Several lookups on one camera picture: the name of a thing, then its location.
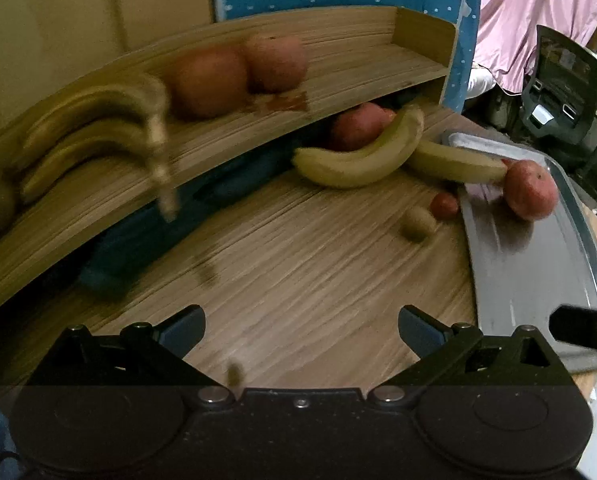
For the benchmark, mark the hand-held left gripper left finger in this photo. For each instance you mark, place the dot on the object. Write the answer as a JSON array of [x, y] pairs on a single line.
[[184, 327]]

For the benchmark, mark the dark teal cloth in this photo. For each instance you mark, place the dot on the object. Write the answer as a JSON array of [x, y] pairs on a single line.
[[128, 245]]

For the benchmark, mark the dull red apple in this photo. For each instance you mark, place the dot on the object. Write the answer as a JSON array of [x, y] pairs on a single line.
[[530, 191]]

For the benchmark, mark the large red apple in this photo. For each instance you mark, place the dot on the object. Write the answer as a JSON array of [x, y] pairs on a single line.
[[356, 127]]

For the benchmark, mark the pale yellow banana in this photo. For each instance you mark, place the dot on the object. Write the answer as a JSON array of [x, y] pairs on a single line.
[[453, 165]]

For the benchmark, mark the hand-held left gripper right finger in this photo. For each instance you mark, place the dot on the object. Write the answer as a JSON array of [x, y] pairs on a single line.
[[418, 329]]

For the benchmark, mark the small orange tangerine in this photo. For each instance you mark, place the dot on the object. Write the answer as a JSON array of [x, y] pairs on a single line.
[[444, 206]]

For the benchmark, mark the metal tray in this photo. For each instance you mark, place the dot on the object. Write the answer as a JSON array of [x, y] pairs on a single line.
[[523, 270]]

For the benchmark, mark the black office chair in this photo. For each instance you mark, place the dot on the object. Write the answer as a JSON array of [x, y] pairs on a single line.
[[563, 95]]

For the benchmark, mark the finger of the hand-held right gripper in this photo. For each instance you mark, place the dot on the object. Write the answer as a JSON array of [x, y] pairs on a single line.
[[583, 327]]

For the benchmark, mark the white cloth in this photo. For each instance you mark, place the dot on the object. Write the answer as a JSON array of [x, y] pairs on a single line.
[[478, 82]]

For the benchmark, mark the orange-red apple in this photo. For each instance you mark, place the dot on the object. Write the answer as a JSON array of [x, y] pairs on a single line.
[[211, 85], [277, 62]]

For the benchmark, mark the small brown kiwi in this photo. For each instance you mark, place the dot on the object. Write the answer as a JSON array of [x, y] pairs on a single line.
[[418, 222]]

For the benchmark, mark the pink curtain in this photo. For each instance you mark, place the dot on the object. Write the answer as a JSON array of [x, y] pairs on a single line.
[[528, 10]]

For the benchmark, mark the yellow banana green tip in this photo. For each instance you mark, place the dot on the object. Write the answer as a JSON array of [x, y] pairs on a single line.
[[358, 165]]

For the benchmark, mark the wooden desk shelf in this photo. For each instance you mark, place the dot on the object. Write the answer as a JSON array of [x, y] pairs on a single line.
[[328, 75]]

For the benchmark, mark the ripe banana bunch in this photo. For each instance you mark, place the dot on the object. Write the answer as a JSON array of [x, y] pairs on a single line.
[[88, 145]]

